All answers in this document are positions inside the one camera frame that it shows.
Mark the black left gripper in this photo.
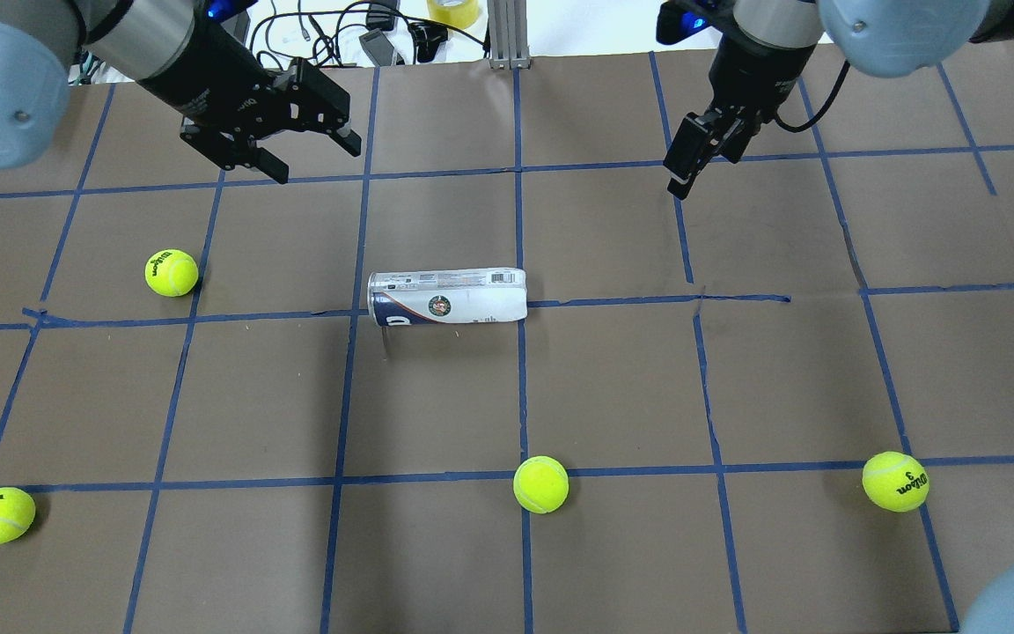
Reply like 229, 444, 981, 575
137, 16, 362, 184

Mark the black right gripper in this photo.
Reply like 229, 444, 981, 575
664, 36, 812, 201

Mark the white blue tennis ball can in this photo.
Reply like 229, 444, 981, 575
367, 268, 528, 328

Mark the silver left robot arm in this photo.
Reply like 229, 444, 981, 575
0, 1, 362, 184

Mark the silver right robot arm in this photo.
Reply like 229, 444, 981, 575
656, 1, 1014, 200

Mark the far yellow tennis ball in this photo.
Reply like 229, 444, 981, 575
144, 249, 200, 298

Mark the yellow tennis ball by base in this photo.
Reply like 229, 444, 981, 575
512, 456, 569, 514

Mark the near yellow tennis ball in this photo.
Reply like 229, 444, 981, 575
861, 451, 930, 512

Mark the yellow tape roll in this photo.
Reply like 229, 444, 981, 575
426, 0, 481, 31

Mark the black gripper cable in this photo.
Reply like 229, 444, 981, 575
775, 57, 851, 135

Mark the aluminium frame post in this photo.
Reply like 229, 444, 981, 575
486, 0, 532, 70

